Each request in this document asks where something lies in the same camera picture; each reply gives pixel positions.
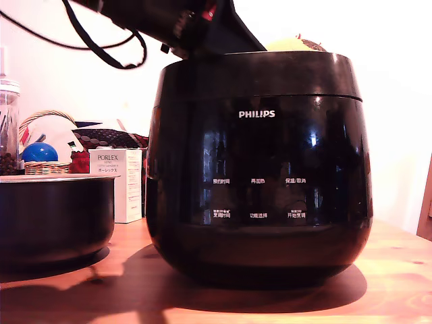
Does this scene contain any black rice cooker lid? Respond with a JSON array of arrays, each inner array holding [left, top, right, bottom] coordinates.
[[157, 50, 364, 109]]

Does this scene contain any black Philips rice cooker body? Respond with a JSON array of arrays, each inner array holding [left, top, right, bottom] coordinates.
[[144, 94, 374, 288]]

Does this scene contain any straw hat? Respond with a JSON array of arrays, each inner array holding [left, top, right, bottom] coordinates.
[[265, 33, 329, 53]]

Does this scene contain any dark patterned cloth bag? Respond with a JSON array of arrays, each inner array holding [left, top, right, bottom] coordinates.
[[71, 126, 150, 151]]

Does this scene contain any white printed cloth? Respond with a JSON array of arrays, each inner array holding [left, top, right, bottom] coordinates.
[[20, 115, 89, 163]]

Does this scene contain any red fabric pouch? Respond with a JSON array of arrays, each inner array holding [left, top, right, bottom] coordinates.
[[69, 151, 91, 175]]

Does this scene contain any white Porlex box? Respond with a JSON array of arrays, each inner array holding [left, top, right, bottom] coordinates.
[[88, 148, 144, 224]]

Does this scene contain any blue ball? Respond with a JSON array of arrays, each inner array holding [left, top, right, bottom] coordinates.
[[21, 142, 59, 163]]

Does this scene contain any woven wicker basket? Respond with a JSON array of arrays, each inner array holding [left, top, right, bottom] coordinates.
[[18, 109, 79, 176]]

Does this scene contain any clear glass jar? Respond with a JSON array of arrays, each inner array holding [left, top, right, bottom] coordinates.
[[0, 79, 21, 176]]

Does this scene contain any black inner cooking pot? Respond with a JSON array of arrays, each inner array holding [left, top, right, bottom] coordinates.
[[0, 174, 117, 268]]

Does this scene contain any thick black cable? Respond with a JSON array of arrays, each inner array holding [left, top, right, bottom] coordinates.
[[61, 0, 148, 70]]

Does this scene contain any thin black cable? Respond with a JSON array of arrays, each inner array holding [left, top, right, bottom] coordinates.
[[0, 9, 142, 51]]

